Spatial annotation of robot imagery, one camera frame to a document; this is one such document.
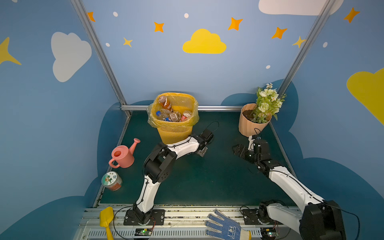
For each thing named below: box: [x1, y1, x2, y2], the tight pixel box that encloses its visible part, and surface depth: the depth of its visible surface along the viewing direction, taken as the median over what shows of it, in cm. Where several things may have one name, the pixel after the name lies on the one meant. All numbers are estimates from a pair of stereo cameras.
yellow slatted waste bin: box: [151, 92, 196, 145], surface depth 90 cm
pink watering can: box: [108, 138, 141, 169], surface depth 88 cm
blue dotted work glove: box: [205, 209, 252, 240], surface depth 72 cm
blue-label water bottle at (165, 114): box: [155, 109, 171, 122], surface depth 92 cm
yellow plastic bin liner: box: [147, 92, 200, 128], surface depth 91 cm
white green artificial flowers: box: [250, 83, 287, 124], surface depth 93 cm
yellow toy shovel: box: [99, 207, 114, 240], surface depth 74 cm
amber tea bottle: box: [158, 95, 173, 112], surface depth 91 cm
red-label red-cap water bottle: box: [179, 110, 193, 122], surface depth 85 cm
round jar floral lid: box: [101, 171, 123, 191], surface depth 80 cm
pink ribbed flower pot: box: [238, 103, 273, 137], surface depth 103 cm
